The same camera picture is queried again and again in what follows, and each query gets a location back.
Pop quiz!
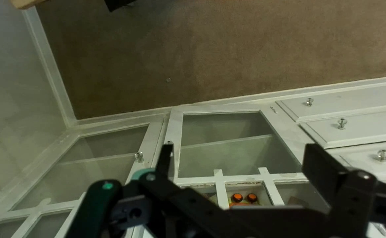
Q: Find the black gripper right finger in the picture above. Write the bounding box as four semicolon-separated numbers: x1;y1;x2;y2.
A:
301;143;378;238

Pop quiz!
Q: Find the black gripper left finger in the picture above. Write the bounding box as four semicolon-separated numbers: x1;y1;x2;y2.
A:
134;142;230;238

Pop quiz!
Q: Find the white glass-pane cabinet door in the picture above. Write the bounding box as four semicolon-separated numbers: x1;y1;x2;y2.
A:
162;105;333;216
0;115;168;238

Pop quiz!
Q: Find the white wooden cabinet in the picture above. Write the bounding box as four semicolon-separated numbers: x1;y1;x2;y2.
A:
0;74;386;238

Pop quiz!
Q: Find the white drawer front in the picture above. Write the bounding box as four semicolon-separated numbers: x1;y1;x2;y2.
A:
327;139;386;183
275;81;386;125
298;105;386;151

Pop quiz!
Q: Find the white drawer unit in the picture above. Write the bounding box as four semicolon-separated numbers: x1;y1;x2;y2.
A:
273;74;386;187

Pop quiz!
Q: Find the orange toy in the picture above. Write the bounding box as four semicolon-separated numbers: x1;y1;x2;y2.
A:
228;191;260;207

